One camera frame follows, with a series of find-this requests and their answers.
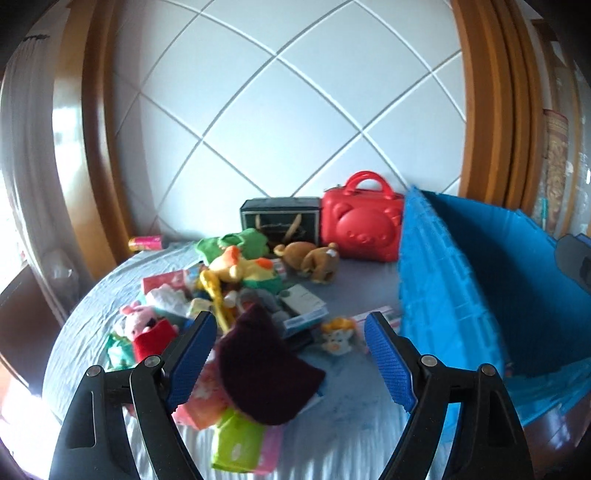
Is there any brown teddy bear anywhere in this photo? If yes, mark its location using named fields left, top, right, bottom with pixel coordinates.
left=274, top=241, right=341, bottom=284

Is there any lime green packet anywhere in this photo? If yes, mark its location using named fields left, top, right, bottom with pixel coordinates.
left=211, top=408, right=266, bottom=472

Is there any dark wooden cabinet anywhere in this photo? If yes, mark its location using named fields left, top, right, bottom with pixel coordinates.
left=0, top=268, right=62, bottom=393

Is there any red plush cloth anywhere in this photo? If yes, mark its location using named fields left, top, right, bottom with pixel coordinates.
left=133, top=318, right=181, bottom=365

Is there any blue plastic crate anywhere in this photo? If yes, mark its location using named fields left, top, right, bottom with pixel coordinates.
left=398, top=185, right=591, bottom=446

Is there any small white and yellow plush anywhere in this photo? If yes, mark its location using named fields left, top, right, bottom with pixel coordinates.
left=321, top=318, right=357, bottom=356

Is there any wooden wall pillar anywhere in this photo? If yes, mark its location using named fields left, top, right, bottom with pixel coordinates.
left=60, top=0, right=139, bottom=278
left=450, top=0, right=543, bottom=213

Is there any patterned wall hanging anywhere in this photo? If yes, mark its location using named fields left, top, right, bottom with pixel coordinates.
left=540, top=108, right=570, bottom=205

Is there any grey plush toy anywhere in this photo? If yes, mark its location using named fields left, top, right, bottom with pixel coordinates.
left=240, top=288, right=290, bottom=324

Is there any red and white box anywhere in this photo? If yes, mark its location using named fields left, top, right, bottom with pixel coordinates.
left=141, top=271, right=190, bottom=296

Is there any grey curtain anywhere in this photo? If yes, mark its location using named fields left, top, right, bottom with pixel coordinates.
left=0, top=37, right=61, bottom=278

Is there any yellow and orange plush toy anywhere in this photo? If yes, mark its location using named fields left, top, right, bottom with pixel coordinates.
left=208, top=246, right=284, bottom=294

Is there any red bear-face suitcase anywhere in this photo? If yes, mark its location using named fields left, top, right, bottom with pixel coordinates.
left=322, top=171, right=406, bottom=264

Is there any maroon knitted hat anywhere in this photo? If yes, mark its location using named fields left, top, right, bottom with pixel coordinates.
left=217, top=305, right=326, bottom=425

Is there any pink tissue packet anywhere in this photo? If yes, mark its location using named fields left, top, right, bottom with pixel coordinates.
left=173, top=355, right=232, bottom=430

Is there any white medicine box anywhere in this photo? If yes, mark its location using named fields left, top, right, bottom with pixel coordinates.
left=280, top=285, right=326, bottom=315

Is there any green wet wipes packet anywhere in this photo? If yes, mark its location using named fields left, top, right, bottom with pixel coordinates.
left=107, top=335, right=137, bottom=370

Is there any small pink pig plush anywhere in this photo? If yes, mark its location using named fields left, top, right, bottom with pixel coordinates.
left=115, top=301, right=160, bottom=340

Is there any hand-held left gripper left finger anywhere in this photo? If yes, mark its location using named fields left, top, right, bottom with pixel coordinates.
left=48, top=310, right=218, bottom=480

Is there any white plastic packet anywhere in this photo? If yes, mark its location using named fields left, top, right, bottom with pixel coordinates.
left=148, top=284, right=191, bottom=315

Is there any round wooden desktop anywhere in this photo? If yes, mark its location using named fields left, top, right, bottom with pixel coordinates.
left=522, top=397, right=591, bottom=464

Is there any pink and white tissue pack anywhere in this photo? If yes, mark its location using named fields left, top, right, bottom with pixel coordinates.
left=352, top=308, right=402, bottom=330

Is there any yellow plastic toy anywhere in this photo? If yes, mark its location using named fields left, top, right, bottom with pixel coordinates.
left=199, top=270, right=236, bottom=333

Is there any black gift box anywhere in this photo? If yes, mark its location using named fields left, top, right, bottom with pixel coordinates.
left=239, top=197, right=322, bottom=247

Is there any pink and yellow can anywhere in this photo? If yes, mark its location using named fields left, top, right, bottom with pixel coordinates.
left=128, top=235, right=166, bottom=252

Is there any blue and white box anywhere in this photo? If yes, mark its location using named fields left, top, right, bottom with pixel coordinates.
left=283, top=307, right=329, bottom=340

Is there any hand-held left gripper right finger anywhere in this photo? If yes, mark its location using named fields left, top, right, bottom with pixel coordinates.
left=364, top=311, right=536, bottom=480

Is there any green plush toy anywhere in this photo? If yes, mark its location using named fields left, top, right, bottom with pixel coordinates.
left=195, top=229, right=269, bottom=259

